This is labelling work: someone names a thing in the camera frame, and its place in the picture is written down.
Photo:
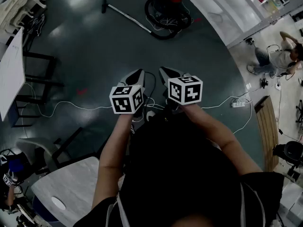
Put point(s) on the black floor nozzle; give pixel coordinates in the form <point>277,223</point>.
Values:
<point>104,6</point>

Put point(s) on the black metal frame stool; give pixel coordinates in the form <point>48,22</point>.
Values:
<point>45,79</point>

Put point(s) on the silver vacuum cleaner wand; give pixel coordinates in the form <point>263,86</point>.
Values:
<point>129,16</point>

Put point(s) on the white rectangular table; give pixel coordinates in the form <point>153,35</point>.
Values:
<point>10,74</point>

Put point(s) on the person's black shirt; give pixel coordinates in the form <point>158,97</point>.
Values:
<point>180,174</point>

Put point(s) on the white power strip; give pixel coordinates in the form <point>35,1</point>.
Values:
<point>238,104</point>

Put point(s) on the grey round table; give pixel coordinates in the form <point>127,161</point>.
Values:
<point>68,183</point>

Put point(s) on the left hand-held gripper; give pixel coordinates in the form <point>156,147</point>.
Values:
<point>123,100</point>

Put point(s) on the wooden board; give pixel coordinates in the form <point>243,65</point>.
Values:
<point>267,131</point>

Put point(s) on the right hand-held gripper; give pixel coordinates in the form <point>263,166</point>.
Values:
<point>184,90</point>

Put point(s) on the black office chair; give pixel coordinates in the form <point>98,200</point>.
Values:
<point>292,152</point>

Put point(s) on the stack of white plastic chairs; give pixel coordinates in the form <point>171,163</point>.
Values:
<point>16,6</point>

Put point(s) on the person's right forearm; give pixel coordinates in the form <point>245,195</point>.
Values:
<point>220,136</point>

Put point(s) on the white display counter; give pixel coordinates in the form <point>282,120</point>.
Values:
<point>227,11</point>

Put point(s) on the person's left forearm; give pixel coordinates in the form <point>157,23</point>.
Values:
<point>111,155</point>

